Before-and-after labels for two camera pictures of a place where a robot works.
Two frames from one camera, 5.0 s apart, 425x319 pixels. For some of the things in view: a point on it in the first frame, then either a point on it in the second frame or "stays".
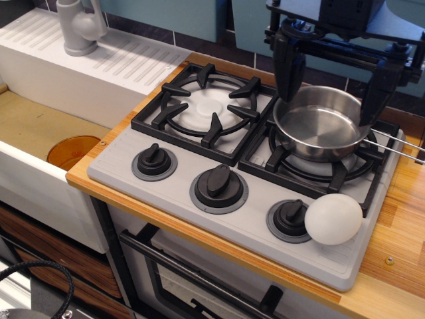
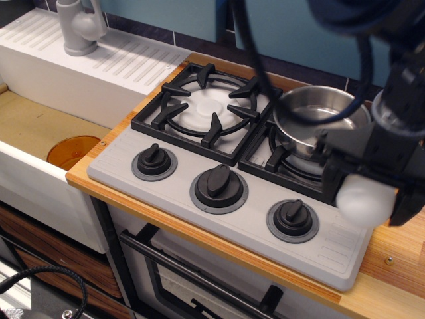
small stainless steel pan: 323,123 stays
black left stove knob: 155,163 stays
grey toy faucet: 82,26 stays
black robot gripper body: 360,28 to 398,160
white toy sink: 48,96 stays
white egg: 333,218 to 364,202
